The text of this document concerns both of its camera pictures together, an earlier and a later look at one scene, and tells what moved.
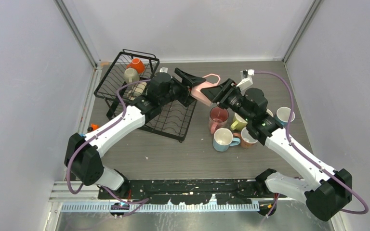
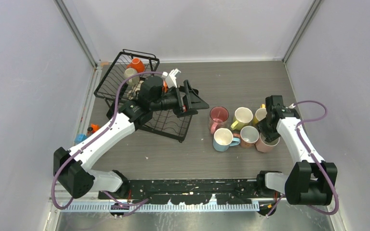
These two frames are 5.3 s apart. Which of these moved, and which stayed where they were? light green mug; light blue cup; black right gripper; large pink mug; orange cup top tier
Moved: black right gripper
Stayed: light blue cup; light green mug; orange cup top tier; large pink mug
